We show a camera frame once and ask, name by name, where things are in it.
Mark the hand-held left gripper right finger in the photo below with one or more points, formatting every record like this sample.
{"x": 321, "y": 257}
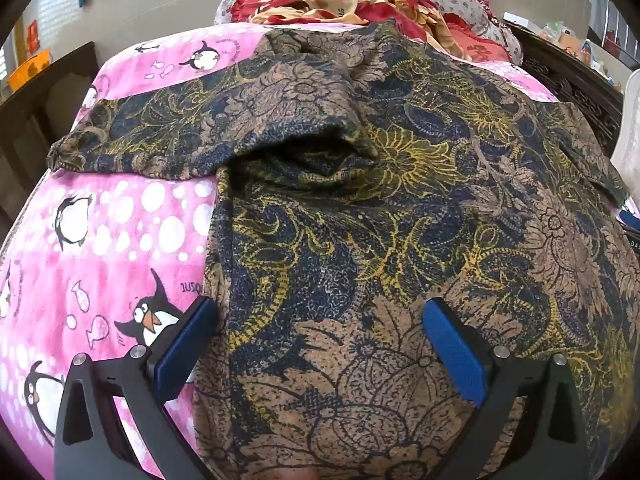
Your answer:
{"x": 456, "y": 355}

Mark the dark wooden cabinet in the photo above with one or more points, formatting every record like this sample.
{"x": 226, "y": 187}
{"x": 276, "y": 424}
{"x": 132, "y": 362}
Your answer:
{"x": 45, "y": 110}

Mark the pink penguin blanket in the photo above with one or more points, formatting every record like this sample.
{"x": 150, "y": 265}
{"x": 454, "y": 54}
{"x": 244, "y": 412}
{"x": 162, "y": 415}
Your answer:
{"x": 125, "y": 240}

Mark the orange plastic basket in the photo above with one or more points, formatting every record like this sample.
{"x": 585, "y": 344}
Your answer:
{"x": 29, "y": 69}

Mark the green plastic bag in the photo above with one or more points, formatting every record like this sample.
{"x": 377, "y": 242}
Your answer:
{"x": 554, "y": 28}

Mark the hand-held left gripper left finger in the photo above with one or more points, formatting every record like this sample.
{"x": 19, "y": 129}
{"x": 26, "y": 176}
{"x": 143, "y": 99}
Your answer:
{"x": 184, "y": 347}

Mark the red gold quilt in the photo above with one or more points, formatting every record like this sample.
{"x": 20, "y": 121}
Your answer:
{"x": 380, "y": 5}

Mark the red paper decoration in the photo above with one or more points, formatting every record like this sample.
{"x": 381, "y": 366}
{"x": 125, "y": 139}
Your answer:
{"x": 32, "y": 36}

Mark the brown navy floral garment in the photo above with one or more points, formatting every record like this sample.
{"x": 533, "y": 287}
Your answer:
{"x": 375, "y": 210}

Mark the dark carved wooden headboard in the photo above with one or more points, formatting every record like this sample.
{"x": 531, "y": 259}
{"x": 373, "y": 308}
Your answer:
{"x": 565, "y": 75}

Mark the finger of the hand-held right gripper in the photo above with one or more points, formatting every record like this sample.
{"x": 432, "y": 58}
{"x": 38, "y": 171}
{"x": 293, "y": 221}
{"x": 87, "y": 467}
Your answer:
{"x": 631, "y": 219}

